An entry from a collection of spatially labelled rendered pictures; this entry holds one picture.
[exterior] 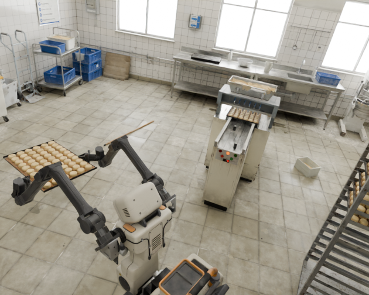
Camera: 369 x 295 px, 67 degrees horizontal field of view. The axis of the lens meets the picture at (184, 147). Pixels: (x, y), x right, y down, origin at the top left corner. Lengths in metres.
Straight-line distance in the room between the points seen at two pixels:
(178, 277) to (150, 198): 0.46
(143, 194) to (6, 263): 1.80
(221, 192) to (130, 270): 1.74
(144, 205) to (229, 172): 1.71
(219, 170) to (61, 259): 1.74
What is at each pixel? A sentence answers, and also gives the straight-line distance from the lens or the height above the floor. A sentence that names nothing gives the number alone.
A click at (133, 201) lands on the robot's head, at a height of 1.30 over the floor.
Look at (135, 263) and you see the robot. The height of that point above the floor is 0.85.
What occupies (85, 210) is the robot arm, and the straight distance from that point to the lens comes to 1.50.
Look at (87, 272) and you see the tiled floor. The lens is 2.77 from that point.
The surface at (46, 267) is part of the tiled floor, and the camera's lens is 2.86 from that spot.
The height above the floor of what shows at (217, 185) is 0.35.
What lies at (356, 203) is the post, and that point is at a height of 1.22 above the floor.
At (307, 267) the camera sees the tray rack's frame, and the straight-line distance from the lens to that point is 3.02.
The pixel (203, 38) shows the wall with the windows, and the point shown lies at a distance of 6.56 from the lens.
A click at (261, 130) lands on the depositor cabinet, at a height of 0.83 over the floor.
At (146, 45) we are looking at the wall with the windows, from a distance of 6.94.
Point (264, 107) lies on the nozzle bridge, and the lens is 3.48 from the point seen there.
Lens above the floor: 2.27
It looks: 31 degrees down
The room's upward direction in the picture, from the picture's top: 9 degrees clockwise
